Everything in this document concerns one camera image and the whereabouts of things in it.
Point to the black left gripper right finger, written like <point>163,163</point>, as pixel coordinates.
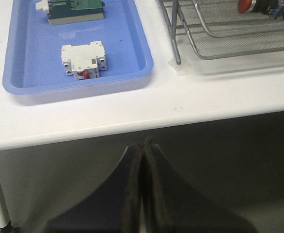
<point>172,205</point>

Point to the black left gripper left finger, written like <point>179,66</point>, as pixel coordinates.
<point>114,207</point>

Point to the silver mesh tray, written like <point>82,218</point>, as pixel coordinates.
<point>220,18</point>
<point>209,48</point>

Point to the red emergency stop button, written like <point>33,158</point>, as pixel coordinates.
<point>272,8</point>

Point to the clear tape patch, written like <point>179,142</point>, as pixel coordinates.
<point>183,69</point>

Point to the white circuit breaker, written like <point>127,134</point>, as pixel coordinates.
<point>84,61</point>

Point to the blue plastic tray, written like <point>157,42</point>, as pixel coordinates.
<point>33,58</point>

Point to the green terminal block module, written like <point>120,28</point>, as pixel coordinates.
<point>71,11</point>

